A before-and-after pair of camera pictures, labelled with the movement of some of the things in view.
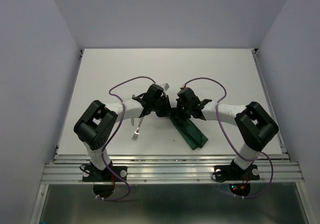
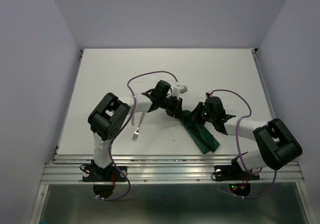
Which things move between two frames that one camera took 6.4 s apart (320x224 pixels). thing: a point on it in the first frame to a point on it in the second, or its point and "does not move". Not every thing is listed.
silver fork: x=136 y=132 does not move
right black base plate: x=228 y=173 does not move
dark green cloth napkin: x=189 y=133 to x=201 y=136
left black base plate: x=91 y=174 does not move
